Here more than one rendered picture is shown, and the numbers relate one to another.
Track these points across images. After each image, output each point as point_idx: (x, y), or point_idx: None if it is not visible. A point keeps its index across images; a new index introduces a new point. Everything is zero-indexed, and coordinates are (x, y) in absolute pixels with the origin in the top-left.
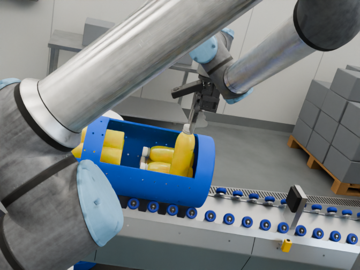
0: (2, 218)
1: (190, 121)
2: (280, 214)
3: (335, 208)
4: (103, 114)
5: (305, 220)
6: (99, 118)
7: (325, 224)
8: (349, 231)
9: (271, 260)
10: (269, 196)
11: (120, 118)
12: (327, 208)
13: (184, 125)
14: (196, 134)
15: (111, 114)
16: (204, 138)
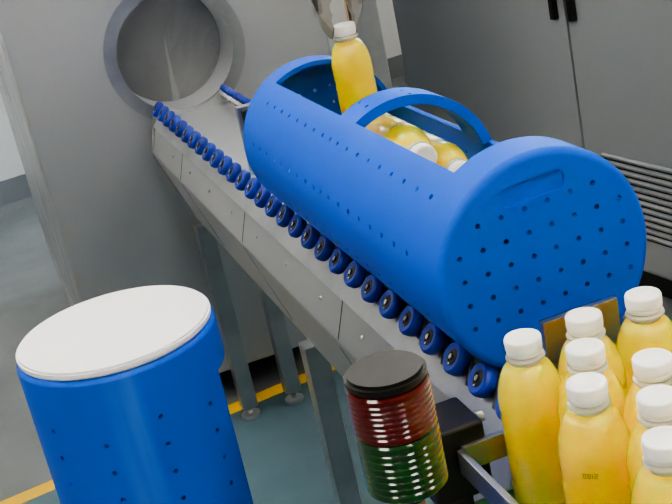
0: None
1: (351, 8)
2: (254, 176)
3: (203, 136)
4: (80, 328)
5: (247, 164)
6: (392, 93)
7: (240, 155)
8: (238, 144)
9: None
10: (235, 164)
11: (71, 308)
12: (201, 148)
13: (348, 26)
14: (291, 70)
15: (58, 325)
16: (307, 59)
